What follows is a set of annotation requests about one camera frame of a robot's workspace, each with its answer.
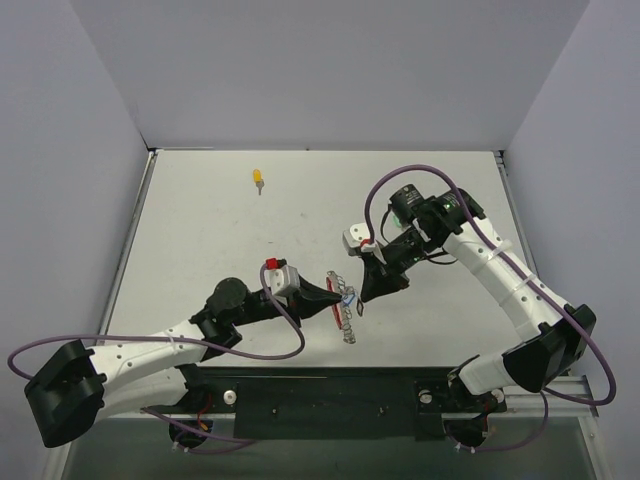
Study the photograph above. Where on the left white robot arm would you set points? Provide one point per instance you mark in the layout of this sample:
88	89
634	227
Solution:
80	385

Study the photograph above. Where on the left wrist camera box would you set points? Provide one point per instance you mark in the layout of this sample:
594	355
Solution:
283	279

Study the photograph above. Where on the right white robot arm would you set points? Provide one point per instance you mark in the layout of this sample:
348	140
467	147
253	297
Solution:
549	328

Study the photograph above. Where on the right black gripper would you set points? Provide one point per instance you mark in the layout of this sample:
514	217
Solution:
379	263

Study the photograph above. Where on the red handled keyring holder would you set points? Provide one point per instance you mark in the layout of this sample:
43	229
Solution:
341	315

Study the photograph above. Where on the blue tagged key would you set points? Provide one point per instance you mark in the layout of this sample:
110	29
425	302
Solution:
352	302

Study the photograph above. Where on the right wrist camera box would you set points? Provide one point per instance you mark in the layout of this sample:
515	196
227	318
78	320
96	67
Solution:
357	240

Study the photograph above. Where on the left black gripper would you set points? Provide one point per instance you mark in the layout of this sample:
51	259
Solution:
300	293

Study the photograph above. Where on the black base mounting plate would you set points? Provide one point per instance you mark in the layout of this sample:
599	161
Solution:
335	403

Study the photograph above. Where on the yellow tagged key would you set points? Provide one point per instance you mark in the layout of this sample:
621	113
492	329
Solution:
258	180

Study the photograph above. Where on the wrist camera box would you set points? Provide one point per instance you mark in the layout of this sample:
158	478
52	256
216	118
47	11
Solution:
357	240
283	279

